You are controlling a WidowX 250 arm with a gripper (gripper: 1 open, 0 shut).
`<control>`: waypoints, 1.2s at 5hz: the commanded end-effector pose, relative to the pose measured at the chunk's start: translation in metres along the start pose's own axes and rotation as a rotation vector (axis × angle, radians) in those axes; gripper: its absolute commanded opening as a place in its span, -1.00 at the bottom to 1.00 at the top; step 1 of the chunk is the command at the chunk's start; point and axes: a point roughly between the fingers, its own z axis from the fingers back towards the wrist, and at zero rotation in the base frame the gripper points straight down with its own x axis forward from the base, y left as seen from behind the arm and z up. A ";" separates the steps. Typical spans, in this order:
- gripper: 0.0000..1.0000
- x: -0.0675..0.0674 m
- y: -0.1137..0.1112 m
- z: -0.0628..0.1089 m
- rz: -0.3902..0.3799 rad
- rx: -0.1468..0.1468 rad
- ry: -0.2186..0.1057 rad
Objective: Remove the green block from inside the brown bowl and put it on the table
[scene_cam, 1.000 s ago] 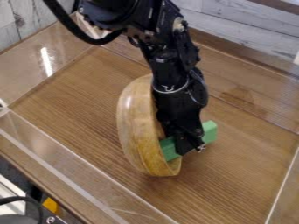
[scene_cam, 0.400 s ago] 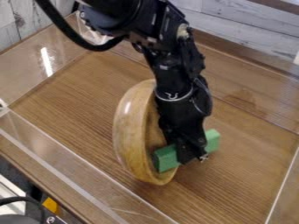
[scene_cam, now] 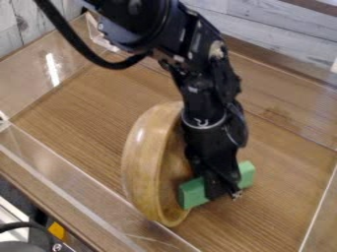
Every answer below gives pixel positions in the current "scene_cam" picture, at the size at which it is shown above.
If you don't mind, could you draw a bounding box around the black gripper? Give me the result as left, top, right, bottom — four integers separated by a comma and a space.
181, 112, 245, 201

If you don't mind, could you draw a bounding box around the green rectangular block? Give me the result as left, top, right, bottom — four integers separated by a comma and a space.
178, 160, 257, 210

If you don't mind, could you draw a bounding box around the brown wooden bowl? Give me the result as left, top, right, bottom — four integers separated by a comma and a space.
122, 101, 193, 227

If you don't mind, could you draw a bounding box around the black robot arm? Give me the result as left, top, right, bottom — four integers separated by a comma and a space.
83, 0, 249, 199

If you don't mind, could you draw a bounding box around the yellow and black device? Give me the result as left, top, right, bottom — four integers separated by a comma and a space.
28, 222, 92, 252

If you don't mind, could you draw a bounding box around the clear acrylic front wall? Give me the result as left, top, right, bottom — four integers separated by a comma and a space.
0, 122, 202, 252

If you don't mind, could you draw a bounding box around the black cable at corner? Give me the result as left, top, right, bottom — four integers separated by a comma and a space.
0, 221, 51, 252

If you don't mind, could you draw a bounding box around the clear acrylic corner bracket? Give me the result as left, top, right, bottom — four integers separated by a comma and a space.
84, 12, 121, 52

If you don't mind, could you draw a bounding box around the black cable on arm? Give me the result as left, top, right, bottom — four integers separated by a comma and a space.
32, 0, 250, 148

